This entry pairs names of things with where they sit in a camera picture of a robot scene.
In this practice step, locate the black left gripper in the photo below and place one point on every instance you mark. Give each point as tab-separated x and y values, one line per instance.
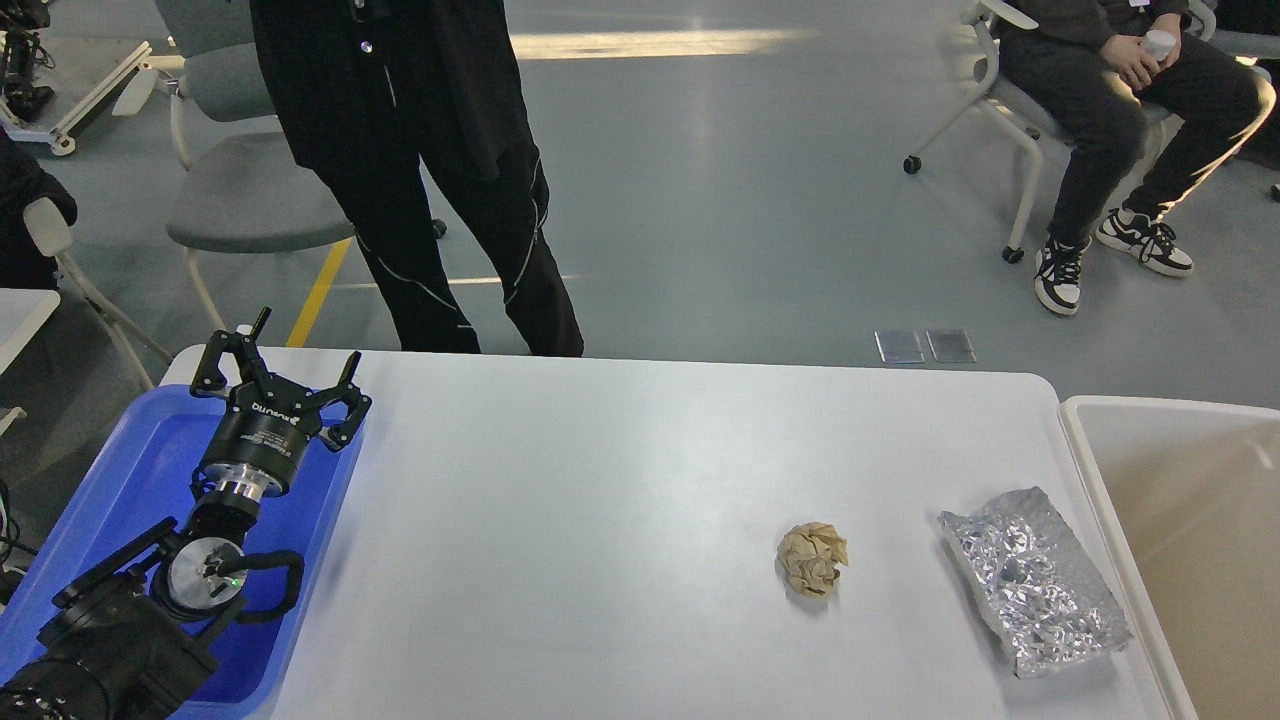
260	435

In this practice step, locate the robot base stand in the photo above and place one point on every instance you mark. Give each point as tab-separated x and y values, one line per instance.
53	86

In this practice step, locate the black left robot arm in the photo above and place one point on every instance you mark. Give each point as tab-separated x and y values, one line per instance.
175	583

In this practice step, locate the blue plastic tray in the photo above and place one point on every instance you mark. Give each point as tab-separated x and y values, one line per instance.
142	477

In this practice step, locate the grey office chair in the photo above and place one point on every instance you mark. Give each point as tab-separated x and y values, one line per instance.
245	195

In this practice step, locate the white side table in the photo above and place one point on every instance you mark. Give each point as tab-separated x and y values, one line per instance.
23	314

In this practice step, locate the white chair at left edge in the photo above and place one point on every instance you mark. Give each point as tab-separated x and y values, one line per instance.
51	234

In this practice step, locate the standing person in black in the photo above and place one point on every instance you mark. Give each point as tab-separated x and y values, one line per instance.
371	96

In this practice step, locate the crumpled brown paper ball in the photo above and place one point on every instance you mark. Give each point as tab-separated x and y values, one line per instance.
812	556

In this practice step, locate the left metal floor plate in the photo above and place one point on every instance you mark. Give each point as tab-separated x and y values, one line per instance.
899	347

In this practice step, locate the metal floor plate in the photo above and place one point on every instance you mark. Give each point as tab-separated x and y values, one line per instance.
951	346
899	347

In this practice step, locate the right metal floor plate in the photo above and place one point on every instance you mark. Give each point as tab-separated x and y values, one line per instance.
951	346

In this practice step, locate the crumpled silver foil bag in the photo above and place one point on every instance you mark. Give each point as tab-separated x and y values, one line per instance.
1034	585

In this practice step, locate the white chair on right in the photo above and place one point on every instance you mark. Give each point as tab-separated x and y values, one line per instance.
1013	111

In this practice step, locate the person in dark trousers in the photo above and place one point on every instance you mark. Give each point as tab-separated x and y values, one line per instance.
1091	65

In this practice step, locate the beige plastic bin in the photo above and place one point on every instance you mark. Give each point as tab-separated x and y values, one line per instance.
1186	493

